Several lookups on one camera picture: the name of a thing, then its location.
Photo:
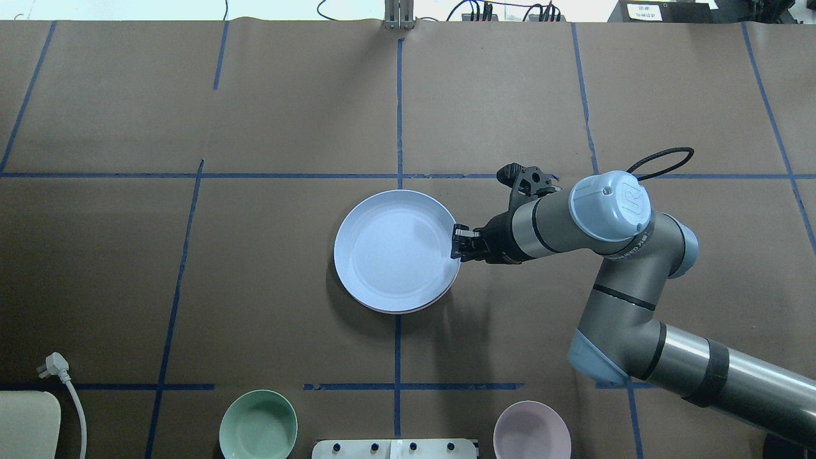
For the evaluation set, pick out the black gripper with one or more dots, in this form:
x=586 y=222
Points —
x=498 y=240

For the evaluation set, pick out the light blue plate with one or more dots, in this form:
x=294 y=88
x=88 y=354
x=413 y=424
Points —
x=399 y=231

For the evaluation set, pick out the pink plate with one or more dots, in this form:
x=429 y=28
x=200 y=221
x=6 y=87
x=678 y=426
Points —
x=403 y=293

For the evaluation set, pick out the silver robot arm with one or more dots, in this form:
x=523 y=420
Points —
x=618 y=337

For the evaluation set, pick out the pink bowl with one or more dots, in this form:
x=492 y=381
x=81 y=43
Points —
x=529 y=429

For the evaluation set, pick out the green bowl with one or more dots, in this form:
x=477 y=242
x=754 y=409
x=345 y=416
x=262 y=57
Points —
x=258 y=424

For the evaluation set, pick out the black box with label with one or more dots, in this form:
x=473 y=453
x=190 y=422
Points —
x=662 y=12

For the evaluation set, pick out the cream toaster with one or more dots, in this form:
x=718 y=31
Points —
x=30 y=423

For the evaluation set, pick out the aluminium frame post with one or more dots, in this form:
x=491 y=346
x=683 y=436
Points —
x=399 y=15

